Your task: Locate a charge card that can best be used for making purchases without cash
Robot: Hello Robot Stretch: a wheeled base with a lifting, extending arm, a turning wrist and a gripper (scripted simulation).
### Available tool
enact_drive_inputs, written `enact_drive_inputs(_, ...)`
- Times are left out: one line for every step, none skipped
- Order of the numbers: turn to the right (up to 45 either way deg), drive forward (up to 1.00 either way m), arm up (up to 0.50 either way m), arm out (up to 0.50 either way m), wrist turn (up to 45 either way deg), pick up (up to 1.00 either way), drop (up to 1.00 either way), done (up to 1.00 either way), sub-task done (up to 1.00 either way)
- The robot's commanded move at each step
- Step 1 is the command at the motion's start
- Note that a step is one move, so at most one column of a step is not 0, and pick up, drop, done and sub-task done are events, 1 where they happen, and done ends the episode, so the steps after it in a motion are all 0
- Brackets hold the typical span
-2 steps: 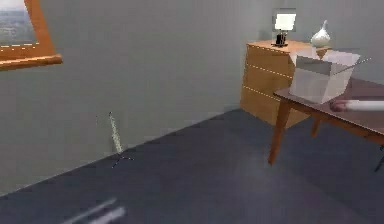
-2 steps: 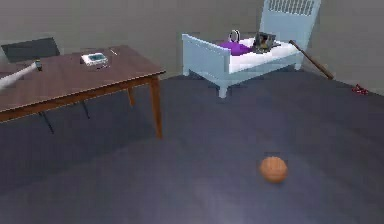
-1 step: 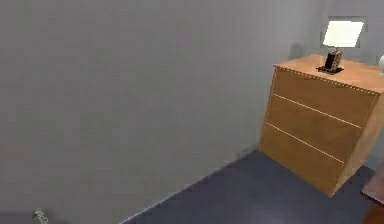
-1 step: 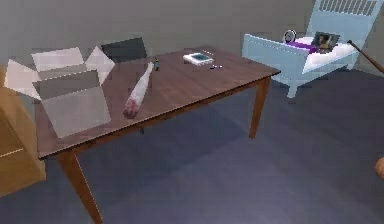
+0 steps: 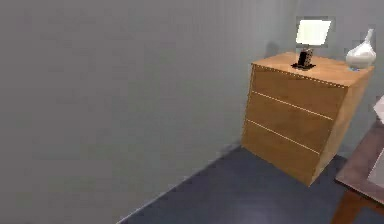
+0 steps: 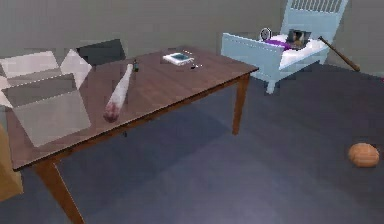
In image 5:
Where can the wooden chest of drawers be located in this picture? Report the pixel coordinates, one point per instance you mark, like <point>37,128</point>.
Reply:
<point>293,116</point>

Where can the white shade table lamp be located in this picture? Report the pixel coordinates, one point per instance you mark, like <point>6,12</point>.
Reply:
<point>312,32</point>

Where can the dark brown wooden bed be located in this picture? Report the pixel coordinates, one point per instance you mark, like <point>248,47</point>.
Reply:
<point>360,166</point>

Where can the white vase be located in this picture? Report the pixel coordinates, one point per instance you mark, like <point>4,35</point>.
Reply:
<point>360,55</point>

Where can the white pillow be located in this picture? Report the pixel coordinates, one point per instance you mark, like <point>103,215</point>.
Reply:
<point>380,107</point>

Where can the grey bed sheet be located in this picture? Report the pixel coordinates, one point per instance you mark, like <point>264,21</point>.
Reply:
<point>378,171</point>

